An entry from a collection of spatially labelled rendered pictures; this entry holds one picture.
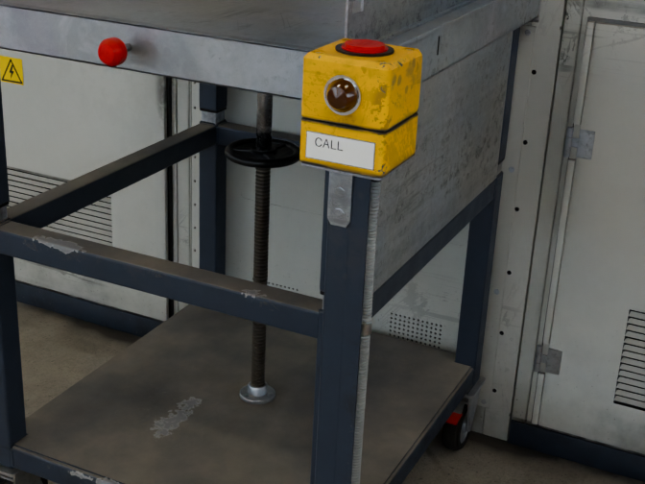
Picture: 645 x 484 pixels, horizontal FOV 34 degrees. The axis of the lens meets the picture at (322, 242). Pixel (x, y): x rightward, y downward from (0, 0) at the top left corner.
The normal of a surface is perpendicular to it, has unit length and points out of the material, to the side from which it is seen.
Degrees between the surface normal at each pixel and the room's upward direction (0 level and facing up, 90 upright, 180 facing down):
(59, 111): 90
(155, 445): 0
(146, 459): 0
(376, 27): 90
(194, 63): 90
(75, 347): 0
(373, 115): 90
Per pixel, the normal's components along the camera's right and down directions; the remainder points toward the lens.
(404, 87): 0.90, 0.21
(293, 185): -0.44, 0.33
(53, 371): 0.04, -0.92
